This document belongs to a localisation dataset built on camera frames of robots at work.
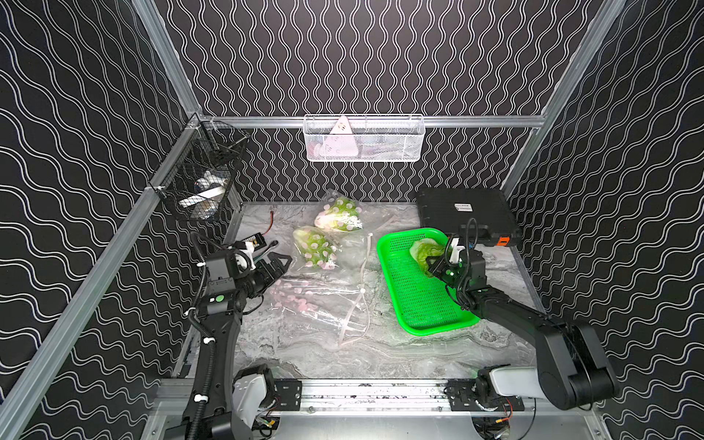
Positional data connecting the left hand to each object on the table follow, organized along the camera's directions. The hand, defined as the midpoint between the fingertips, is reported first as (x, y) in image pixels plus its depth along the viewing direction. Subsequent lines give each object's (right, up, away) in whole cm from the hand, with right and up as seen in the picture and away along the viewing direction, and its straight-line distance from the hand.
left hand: (282, 261), depth 76 cm
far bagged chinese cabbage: (+15, +16, +30) cm, 37 cm away
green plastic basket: (+42, -16, +16) cm, 48 cm away
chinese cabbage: (+44, +3, +15) cm, 46 cm away
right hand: (+44, 0, +14) cm, 46 cm away
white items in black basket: (-20, +20, -1) cm, 28 cm away
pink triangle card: (+15, +37, +14) cm, 43 cm away
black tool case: (+68, +14, +34) cm, 77 cm away
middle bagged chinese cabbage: (+7, +2, +19) cm, 20 cm away
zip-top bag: (+14, -18, +14) cm, 27 cm away
